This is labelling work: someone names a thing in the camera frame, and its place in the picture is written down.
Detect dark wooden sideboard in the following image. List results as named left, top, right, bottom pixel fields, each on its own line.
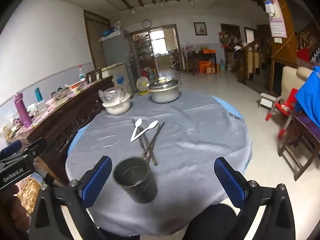
left=5, top=75, right=114, bottom=180

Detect white step stool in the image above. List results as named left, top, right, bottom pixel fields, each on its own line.
left=259, top=92, right=277, bottom=108

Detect wooden chair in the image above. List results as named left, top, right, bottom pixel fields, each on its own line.
left=278, top=112, right=320, bottom=182

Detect glass display cabinet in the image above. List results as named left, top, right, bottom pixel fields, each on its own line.
left=131, top=31, right=157, bottom=78

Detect clear plastic bag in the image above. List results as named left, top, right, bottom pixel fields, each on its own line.
left=98, top=87, right=132, bottom=104

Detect orange cardboard boxes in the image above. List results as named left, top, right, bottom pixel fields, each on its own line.
left=199, top=60, right=217, bottom=74

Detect glass pot with lid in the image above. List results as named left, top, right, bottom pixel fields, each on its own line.
left=51, top=87, right=69, bottom=99

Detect metal cup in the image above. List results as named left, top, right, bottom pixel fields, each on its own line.
left=112, top=156, right=158, bottom=204

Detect metal cooking pot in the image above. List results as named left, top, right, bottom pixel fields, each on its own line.
left=150, top=85, right=180, bottom=103

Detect white pot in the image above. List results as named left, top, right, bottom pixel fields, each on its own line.
left=102, top=94, right=132, bottom=116

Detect purple thermos bottle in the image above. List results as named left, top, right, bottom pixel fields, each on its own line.
left=13, top=92, right=33, bottom=128

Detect wall calendar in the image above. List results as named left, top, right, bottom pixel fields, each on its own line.
left=264, top=0, right=288, bottom=38

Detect blue cloth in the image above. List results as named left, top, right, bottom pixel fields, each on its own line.
left=295, top=66, right=320, bottom=128

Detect small white fan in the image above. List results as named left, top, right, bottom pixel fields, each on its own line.
left=136, top=77, right=150, bottom=93

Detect wooden stair railing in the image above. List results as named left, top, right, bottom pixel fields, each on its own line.
left=237, top=37, right=273, bottom=83

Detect wooden door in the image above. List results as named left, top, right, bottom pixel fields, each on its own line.
left=84, top=10, right=110, bottom=68

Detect beige sofa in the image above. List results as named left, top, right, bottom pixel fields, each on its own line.
left=280, top=66, right=313, bottom=100

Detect framed wall picture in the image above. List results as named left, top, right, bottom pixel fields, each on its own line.
left=194, top=22, right=207, bottom=36

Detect dark wooden side table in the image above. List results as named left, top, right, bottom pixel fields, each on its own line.
left=186, top=51, right=218, bottom=75

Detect red child chair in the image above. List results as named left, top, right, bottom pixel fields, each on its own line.
left=265, top=88, right=299, bottom=138

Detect grey tablecloth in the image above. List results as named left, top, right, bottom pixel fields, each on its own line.
left=65, top=91, right=252, bottom=237

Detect white chest freezer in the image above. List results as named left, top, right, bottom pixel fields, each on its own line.
left=101, top=62, right=132, bottom=93

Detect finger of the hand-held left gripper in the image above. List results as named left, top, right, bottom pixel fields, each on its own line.
left=0, top=140, right=22, bottom=159
left=22, top=137, right=48, bottom=161

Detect white plastic spoon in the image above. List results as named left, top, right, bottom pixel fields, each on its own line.
left=130, top=118, right=143, bottom=142
left=132, top=120, right=159, bottom=140

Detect grey refrigerator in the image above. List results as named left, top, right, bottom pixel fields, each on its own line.
left=100, top=29, right=137, bottom=80

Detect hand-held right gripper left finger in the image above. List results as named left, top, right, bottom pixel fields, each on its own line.
left=29, top=156, right=113, bottom=240

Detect patterned floor mat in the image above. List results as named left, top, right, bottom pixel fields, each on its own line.
left=15, top=174, right=44, bottom=213

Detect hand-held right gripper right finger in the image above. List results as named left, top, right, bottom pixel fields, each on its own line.
left=214, top=157, right=295, bottom=240

